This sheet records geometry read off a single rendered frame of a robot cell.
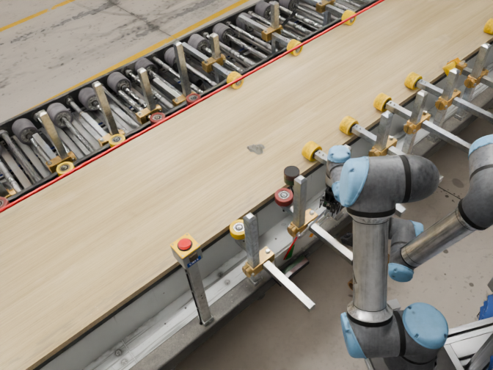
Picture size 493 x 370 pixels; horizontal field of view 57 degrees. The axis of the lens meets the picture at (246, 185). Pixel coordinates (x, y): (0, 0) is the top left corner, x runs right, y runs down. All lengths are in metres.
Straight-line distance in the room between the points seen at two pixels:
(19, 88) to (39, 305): 3.13
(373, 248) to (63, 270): 1.22
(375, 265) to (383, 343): 0.21
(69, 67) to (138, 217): 3.03
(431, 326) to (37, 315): 1.32
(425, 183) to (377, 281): 0.27
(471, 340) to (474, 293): 1.26
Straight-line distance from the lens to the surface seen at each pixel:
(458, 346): 1.65
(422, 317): 1.29
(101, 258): 1.89
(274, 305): 2.67
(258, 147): 2.14
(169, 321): 1.99
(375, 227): 1.12
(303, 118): 2.30
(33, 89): 4.65
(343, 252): 1.84
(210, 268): 2.04
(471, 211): 1.27
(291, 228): 1.88
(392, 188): 1.08
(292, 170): 1.70
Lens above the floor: 2.38
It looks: 48 degrees down
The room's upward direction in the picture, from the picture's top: 5 degrees counter-clockwise
